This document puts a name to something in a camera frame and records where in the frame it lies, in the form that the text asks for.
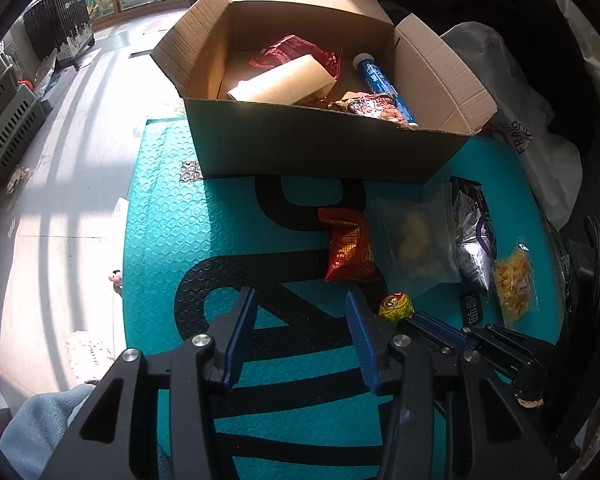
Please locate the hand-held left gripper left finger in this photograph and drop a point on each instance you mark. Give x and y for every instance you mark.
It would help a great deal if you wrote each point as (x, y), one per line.
(240, 340)

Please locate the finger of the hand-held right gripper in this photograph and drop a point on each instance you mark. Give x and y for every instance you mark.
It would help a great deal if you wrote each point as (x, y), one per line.
(425, 337)
(440, 327)

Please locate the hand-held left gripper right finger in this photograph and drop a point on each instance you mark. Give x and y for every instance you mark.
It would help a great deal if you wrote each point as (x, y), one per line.
(362, 345)

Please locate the yellow-green candy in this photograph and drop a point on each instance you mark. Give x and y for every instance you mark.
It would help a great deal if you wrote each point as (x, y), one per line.
(395, 306)

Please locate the yellow snack packet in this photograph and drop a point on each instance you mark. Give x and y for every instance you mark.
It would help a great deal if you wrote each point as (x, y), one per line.
(515, 282)

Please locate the clear zip bag of snacks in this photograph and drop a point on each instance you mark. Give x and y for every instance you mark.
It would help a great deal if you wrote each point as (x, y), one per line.
(415, 245)

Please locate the silver purple snack packet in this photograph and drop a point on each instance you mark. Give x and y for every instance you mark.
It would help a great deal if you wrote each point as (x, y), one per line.
(472, 240)

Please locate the orange-red snack packet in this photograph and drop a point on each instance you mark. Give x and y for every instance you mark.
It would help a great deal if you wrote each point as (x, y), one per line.
(350, 250)

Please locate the cardboard box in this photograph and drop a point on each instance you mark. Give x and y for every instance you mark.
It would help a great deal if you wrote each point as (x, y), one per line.
(305, 150)

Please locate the brown nut snack packet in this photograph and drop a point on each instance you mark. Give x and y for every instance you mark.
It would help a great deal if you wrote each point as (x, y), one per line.
(370, 107)

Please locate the blue tube with white cap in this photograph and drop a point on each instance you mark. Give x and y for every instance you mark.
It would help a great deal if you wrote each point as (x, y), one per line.
(380, 82)

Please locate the small tan carton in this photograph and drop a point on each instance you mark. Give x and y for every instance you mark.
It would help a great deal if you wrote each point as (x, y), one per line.
(285, 82)

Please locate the red snack packet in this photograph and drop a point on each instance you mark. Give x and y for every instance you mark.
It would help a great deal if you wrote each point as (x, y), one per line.
(285, 50)

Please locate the teal printed bubble mat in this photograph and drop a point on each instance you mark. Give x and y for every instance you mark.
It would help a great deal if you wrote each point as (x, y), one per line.
(180, 220)

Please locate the small pink toy figure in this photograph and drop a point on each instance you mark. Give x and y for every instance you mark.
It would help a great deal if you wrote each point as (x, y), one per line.
(116, 278)

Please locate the white speckled packet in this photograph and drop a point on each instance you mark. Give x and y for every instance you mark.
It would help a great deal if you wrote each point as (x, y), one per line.
(87, 355)

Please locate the white plastic bag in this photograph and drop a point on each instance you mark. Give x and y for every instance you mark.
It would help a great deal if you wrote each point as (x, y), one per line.
(530, 150)

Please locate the light blue fleece cloth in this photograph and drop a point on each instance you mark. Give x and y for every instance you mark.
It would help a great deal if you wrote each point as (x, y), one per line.
(45, 430)

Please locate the black clothes pile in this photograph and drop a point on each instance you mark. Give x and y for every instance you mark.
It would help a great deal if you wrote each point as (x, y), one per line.
(505, 0)

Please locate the black plastic crate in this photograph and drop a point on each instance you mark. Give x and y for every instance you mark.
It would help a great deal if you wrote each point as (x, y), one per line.
(57, 22)

